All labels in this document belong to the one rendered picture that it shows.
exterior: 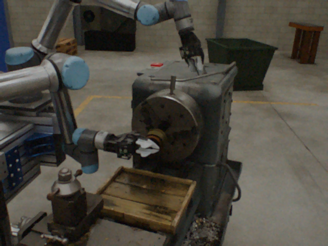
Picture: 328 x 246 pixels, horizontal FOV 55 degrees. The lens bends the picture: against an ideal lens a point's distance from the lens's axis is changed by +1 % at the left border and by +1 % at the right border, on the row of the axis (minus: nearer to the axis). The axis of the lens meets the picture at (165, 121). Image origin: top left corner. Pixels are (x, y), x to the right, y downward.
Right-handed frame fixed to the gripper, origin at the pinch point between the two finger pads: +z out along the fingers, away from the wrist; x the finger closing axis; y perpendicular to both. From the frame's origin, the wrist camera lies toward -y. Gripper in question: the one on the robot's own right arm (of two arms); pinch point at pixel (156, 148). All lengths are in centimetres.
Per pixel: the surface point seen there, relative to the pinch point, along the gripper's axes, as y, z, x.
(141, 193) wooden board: 4.8, -4.4, -19.1
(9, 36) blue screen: -322, -389, -13
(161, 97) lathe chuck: -16.3, -4.5, 15.5
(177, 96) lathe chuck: -20.5, 1.6, 15.3
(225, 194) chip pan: -58, 22, -54
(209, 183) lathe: -32.0, 16.3, -31.8
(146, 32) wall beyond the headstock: -934, -397, -61
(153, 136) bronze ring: -2.5, -2.2, 3.3
